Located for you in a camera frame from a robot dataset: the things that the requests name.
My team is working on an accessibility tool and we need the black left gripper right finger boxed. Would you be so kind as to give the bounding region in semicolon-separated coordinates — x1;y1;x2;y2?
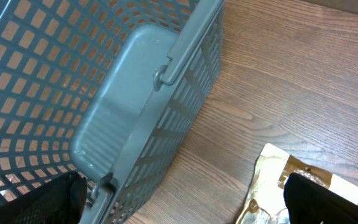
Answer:
283;173;358;224

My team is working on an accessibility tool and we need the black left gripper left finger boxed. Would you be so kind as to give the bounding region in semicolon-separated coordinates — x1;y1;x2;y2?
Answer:
0;171;87;224

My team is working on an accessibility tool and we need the brown white snack bag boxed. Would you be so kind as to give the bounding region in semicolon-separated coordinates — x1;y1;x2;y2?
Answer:
236;143;358;224

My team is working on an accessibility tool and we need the grey plastic basket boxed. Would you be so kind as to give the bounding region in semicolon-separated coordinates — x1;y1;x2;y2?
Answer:
0;0;224;223

